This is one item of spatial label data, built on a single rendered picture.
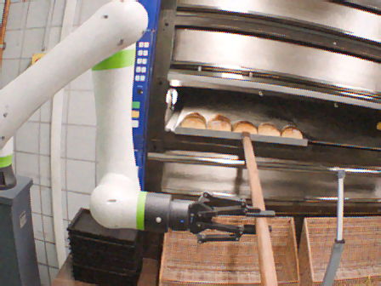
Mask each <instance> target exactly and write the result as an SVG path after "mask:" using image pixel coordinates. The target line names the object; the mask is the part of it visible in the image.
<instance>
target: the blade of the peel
mask: <svg viewBox="0 0 381 286"><path fill-rule="evenodd" d="M182 121H183V117H182V118H181V119H180V120H179V122H178V123H177V125H176V126H175V132H174V133H175V134H193V135H203V136H212V137H221V138H231V139H239V140H241V139H242V132H237V131H232V126H233V124H234V123H233V122H230V126H231V131H228V130H218V129H201V128H192V127H180V126H181V123H182ZM251 140H256V141H265V142H273V143H282V144H289V145H296V146H307V144H308V140H307V139H306V138H305V137H304V136H303V139H295V138H287V137H279V136H271V135H262V134H251Z"/></svg>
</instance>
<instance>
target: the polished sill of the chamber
mask: <svg viewBox="0 0 381 286"><path fill-rule="evenodd" d="M174 132H175V128H166V129H165V133H164V140H172V141H181V142H190V143H200V144H209V145H218V146H235V147H243V144H242V140H239V139H231V138H221V137H212V136H203V135H193V134H175V133H174ZM251 143H252V147H253V149H262V150H278V151H286V152H301V153H315V154H322V155H329V156H335V155H336V156H342V157H359V158H365V159H366V158H371V159H376V160H381V150H379V149H372V148H361V147H356V146H338V145H331V144H324V143H318V142H310V141H308V144H307V146H296V145H289V144H282V143H273V142H265V141H256V140H251Z"/></svg>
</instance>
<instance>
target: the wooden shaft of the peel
mask: <svg viewBox="0 0 381 286"><path fill-rule="evenodd" d="M243 149H244V153H245V158H246V162H247V171H248V180H249V184H250V189H251V198H252V202H253V206H254V207H260V208H261V210H263V211H265V209H264V200H263V197H262V196H263V194H262V191H261V187H260V181H259V176H258V172H257V171H258V169H257V166H256V163H255V159H254V155H253V147H252V143H251V140H250V138H249V137H248V136H244V137H243ZM254 222H255V230H256V238H257V245H258V253H259V266H260V268H259V270H260V276H261V278H260V280H261V286H277V285H278V284H277V280H276V271H275V269H276V268H275V263H274V258H273V253H272V247H271V242H270V235H269V234H270V232H269V229H268V224H267V218H266V217H263V218H259V217H254Z"/></svg>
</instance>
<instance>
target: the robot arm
mask: <svg viewBox="0 0 381 286"><path fill-rule="evenodd" d="M147 16H148V15H147V13H146V12H145V9H144V8H143V6H142V5H140V3H137V2H135V1H134V0H116V1H113V2H110V3H107V4H106V5H104V6H103V7H101V8H99V10H97V11H96V12H95V14H94V15H93V16H92V17H90V18H89V19H88V20H86V21H85V22H84V23H83V24H82V25H81V26H79V27H78V28H77V29H76V30H75V31H74V32H72V33H71V35H69V36H67V37H66V38H65V39H64V40H63V41H61V42H60V43H59V44H57V45H56V47H54V48H53V49H51V50H50V51H49V52H48V53H46V54H45V55H44V56H43V57H42V58H41V59H40V60H38V61H37V62H36V63H34V64H33V65H32V66H30V67H29V68H28V69H27V70H26V71H23V73H21V74H20V75H19V76H18V77H17V78H16V79H15V80H13V81H12V82H11V83H10V84H8V85H6V86H5V87H4V88H3V89H1V90H0V191H3V190H8V189H12V188H13V187H15V186H16V185H17V180H16V176H15V175H14V171H13V166H12V155H13V135H14V134H15V132H17V130H18V129H19V128H20V127H21V126H22V125H23V124H24V123H25V122H26V121H27V120H28V119H29V117H31V116H32V115H33V114H34V113H35V112H36V111H37V110H38V109H39V108H40V107H41V106H42V105H43V104H45V103H46V102H47V101H48V100H49V99H50V98H51V97H52V96H54V95H55V94H56V93H58V92H59V91H60V90H61V89H62V88H64V87H65V86H66V85H67V84H69V83H70V82H72V81H73V80H74V79H76V77H79V75H81V74H83V73H84V72H85V71H87V70H89V69H90V68H91V72H92V74H91V75H92V79H93V81H92V83H93V86H94V88H93V91H94V103H95V111H96V117H97V123H96V124H97V131H98V142H99V160H100V173H99V178H100V184H99V185H98V187H96V188H95V189H94V190H93V191H92V194H91V195H90V199H89V203H88V204H89V208H90V212H91V214H92V216H93V217H94V219H95V220H96V221H97V222H98V223H99V224H100V225H102V226H104V227H106V228H114V229H117V228H123V229H126V228H133V229H138V230H141V231H149V232H165V233H167V232H168V230H169V228H171V230H172V231H179V232H191V233H192V234H196V238H197V242H198V243H199V244H202V243H205V242H229V241H239V240H240V237H241V236H242V234H248V235H252V234H256V230H255V225H251V224H246V225H243V226H233V225H227V224H223V223H220V222H215V221H213V220H212V218H213V217H216V216H221V215H239V214H245V215H246V217H259V218H263V217H268V218H273V217H275V211H271V210H267V211H263V210H261V208H260V207H254V206H250V207H248V206H247V205H246V204H247V203H246V200H245V198H241V197H231V196H226V195H221V194H218V193H211V192H210V191H208V190H203V192H202V195H201V198H200V199H197V200H195V201H190V200H181V199H174V200H173V202H172V196H171V195H170V194H162V193H154V192H141V191H140V186H139V179H138V175H137V170H136V165H135V159H134V147H133V137H132V125H131V115H132V87H133V84H134V54H135V43H136V42H137V41H139V39H140V38H141V37H142V36H143V35H144V34H145V31H146V29H147V26H148V18H147ZM209 201H212V202H216V203H228V204H231V205H240V206H231V207H227V208H216V207H209V206H208V205H207V204H205V203H204V202H209ZM207 229H210V230H217V231H220V232H221V231H223V232H228V233H229V234H205V233H203V234H201V232H203V231H205V230H207Z"/></svg>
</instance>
